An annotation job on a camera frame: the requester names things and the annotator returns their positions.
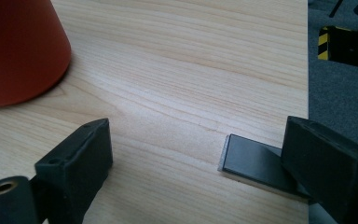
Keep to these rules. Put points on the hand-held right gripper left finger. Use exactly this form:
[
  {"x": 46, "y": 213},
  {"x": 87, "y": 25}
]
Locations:
[{"x": 74, "y": 165}]

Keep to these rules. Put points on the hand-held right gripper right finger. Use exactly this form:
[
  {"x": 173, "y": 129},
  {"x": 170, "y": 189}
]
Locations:
[{"x": 329, "y": 161}]

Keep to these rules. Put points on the flat dark grey plate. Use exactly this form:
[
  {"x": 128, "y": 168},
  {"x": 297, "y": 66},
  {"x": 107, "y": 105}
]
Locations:
[{"x": 254, "y": 161}]

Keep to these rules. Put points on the black stand with yellow-black stripes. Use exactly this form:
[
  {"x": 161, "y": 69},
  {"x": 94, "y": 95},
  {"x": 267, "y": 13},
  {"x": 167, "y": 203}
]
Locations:
[{"x": 348, "y": 46}]

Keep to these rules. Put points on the orange cone-shaped object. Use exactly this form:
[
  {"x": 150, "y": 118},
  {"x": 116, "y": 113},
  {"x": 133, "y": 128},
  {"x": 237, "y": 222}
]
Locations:
[{"x": 18, "y": 53}]

